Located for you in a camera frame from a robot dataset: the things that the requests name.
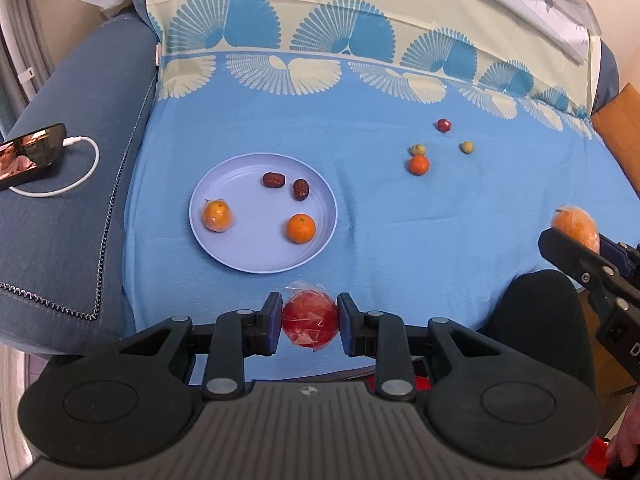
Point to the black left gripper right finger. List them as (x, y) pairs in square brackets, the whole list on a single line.
[(442, 346)]

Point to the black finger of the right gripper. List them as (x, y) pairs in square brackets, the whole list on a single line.
[(575, 257)]

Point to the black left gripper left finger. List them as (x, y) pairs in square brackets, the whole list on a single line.
[(175, 343)]

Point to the small orange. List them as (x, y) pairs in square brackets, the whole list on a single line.
[(419, 165)]

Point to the yellow-green longan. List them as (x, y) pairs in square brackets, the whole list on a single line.
[(418, 149), (467, 147)]

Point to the small red fruit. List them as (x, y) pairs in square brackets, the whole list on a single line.
[(443, 125)]

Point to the person's hand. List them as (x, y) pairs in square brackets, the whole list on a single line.
[(625, 445)]

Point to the black clothed knee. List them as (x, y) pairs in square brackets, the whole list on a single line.
[(539, 315)]

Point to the light blue round plate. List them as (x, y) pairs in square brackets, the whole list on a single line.
[(257, 242)]

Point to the wrapped orange on plate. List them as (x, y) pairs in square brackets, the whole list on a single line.
[(217, 216)]

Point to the bare orange on plate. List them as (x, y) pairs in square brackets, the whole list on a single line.
[(300, 229)]

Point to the cardboard box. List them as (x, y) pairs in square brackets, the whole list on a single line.
[(618, 124)]

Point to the dark red date right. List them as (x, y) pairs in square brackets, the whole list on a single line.
[(301, 189)]

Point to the dark red date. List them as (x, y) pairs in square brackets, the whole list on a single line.
[(273, 180), (301, 189)]

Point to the blue sofa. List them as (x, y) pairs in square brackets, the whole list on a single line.
[(62, 235)]

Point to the dark red date left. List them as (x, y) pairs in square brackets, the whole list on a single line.
[(273, 180)]

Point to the blue patterned cloth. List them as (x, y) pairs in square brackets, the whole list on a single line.
[(347, 87)]

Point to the black smartphone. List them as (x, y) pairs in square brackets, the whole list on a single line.
[(26, 157)]

